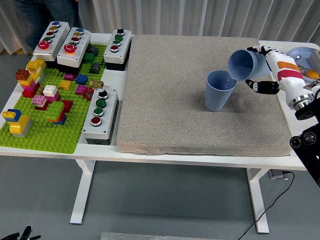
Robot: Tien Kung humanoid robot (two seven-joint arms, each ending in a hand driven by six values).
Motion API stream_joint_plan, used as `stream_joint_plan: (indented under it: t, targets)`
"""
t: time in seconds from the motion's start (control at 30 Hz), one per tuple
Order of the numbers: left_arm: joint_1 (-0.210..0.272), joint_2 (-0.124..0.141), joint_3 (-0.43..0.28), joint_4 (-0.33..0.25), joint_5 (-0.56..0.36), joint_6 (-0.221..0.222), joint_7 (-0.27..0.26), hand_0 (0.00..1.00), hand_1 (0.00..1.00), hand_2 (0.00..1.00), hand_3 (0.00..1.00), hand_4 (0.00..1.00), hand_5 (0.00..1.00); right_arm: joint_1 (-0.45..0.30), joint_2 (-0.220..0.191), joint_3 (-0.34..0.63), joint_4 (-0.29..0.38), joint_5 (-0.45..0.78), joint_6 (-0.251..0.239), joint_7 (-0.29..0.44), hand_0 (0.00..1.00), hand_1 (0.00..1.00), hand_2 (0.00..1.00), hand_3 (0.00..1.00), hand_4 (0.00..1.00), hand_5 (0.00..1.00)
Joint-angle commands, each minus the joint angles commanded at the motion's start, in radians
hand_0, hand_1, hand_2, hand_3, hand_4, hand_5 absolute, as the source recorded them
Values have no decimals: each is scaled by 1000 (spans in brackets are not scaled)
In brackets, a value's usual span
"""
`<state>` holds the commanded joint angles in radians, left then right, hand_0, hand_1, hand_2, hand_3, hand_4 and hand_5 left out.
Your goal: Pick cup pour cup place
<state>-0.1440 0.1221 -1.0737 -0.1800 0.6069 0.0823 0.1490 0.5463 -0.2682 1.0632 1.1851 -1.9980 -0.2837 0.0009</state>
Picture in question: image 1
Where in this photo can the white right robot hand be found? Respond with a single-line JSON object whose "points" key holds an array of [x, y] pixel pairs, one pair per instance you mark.
{"points": [[290, 80]]}

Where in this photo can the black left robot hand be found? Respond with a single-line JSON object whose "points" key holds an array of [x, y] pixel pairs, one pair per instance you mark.
{"points": [[27, 232]]}

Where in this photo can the blue ribbed plastic cup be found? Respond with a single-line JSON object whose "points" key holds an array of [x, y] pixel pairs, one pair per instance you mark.
{"points": [[216, 100], [250, 65]]}

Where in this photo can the silver metal nut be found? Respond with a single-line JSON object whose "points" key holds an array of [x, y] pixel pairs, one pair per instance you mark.
{"points": [[302, 68], [298, 58]]}

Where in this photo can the small orange fruit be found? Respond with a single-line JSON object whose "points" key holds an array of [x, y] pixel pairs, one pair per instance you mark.
{"points": [[312, 74]]}

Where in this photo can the light blue plate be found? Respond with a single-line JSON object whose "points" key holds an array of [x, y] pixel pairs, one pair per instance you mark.
{"points": [[301, 51]]}

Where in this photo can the grey metal block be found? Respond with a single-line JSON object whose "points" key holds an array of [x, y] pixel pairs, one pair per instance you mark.
{"points": [[315, 60]]}

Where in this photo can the white table leg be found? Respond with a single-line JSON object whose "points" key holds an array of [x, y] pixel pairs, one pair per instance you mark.
{"points": [[258, 200], [82, 190]]}

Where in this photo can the green brick baseplate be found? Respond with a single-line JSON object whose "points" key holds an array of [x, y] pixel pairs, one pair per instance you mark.
{"points": [[50, 140]]}

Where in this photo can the grey power adapter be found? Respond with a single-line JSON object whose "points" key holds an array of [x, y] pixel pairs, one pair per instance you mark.
{"points": [[276, 174]]}

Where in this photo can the yellow blue grey brick stack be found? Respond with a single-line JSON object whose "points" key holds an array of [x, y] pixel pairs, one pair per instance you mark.
{"points": [[18, 125]]}

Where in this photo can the green orange blue brick stack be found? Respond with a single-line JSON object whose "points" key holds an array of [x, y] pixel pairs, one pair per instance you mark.
{"points": [[55, 108]]}

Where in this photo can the grey-brown mat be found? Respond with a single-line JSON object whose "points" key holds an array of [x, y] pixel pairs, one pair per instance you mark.
{"points": [[162, 100]]}

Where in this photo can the white curtain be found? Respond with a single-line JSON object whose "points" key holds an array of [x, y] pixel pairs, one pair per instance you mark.
{"points": [[175, 15]]}

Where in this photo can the pink red brick stack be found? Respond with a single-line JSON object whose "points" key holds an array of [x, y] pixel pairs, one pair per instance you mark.
{"points": [[38, 100]]}

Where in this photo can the red toy brick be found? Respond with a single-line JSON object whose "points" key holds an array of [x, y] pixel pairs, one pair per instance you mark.
{"points": [[68, 105]]}

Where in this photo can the white pink brick stack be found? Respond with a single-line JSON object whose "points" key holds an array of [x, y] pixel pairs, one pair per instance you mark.
{"points": [[50, 90]]}

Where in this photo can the four-button control box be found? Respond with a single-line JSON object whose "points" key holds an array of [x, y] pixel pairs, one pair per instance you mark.
{"points": [[110, 112], [123, 47]]}

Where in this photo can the yellow toy brick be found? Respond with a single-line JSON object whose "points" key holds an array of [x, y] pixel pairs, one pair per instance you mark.
{"points": [[65, 85]]}

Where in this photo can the pink toy brick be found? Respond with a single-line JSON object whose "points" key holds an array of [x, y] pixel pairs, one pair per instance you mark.
{"points": [[80, 89]]}

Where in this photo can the brown yellow red brick stack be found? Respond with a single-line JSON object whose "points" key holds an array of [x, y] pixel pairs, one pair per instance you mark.
{"points": [[23, 74]]}

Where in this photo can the magenta toy brick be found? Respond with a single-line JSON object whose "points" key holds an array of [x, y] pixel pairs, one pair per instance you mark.
{"points": [[69, 76]]}

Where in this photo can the blue toy brick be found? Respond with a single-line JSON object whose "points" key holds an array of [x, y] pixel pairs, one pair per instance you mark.
{"points": [[81, 79]]}

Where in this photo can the yellow white brick stack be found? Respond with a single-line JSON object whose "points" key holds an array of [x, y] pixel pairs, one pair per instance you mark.
{"points": [[36, 65]]}

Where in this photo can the grey sloped brick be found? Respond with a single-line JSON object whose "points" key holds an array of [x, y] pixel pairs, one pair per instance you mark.
{"points": [[95, 68]]}

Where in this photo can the dark green toy brick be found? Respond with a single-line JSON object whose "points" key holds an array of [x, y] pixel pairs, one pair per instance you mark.
{"points": [[89, 57]]}

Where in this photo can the dark grey curved brick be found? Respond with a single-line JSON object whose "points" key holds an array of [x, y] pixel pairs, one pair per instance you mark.
{"points": [[93, 50]]}

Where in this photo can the five-button control box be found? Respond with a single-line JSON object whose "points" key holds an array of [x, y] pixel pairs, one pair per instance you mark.
{"points": [[61, 32], [82, 42]]}

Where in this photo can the person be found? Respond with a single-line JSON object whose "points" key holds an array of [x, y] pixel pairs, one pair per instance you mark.
{"points": [[37, 15]]}

